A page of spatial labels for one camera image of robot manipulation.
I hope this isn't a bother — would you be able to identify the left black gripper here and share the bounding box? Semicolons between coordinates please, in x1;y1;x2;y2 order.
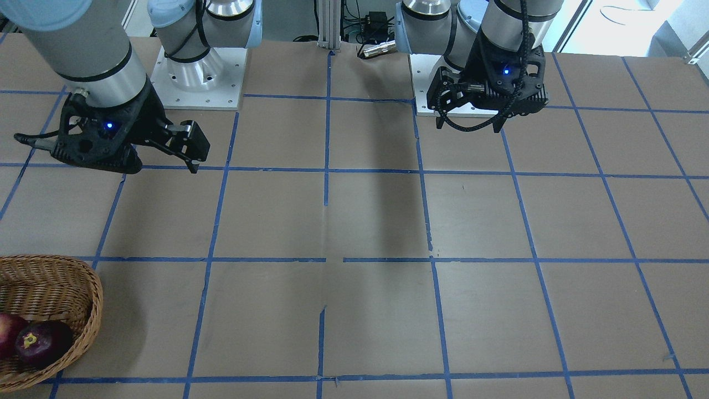
427;36;549;134

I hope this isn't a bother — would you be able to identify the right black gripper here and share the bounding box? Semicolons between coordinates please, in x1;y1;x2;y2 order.
14;81;210;174

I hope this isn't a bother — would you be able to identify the dark red apple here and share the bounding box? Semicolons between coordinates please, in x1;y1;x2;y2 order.
15;320;73;369

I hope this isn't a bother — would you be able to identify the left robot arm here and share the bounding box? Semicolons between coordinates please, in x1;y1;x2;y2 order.
395;1;563;133

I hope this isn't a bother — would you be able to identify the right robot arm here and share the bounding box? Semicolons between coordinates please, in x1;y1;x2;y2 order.
2;1;263;175

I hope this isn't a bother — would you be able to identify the brown wicker basket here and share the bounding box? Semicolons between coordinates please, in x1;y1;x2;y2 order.
1;254;104;393

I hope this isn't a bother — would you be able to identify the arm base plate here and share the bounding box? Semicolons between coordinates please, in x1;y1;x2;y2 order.
150;48;249;111
409;53;499;118

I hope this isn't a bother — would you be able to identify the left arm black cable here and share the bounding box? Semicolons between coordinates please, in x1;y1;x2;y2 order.
436;0;530;132

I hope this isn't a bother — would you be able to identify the aluminium frame post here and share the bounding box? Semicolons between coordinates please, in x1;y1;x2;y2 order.
316;0;342;52

